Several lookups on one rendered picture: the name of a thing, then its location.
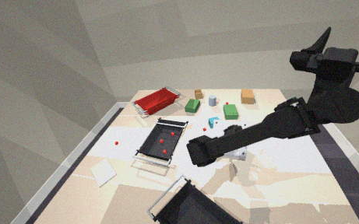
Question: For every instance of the white flat rectangular panel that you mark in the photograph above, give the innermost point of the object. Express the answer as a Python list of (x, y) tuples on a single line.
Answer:
[(103, 172)]

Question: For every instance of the grey cylinder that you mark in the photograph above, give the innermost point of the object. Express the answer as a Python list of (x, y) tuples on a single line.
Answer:
[(212, 100)]

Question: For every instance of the green box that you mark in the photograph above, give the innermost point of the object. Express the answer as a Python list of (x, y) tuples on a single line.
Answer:
[(192, 106), (230, 112)]

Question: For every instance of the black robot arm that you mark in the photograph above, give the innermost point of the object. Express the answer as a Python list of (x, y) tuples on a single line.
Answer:
[(339, 105)]

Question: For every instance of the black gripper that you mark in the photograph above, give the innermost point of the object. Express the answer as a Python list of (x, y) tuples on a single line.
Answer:
[(299, 60)]

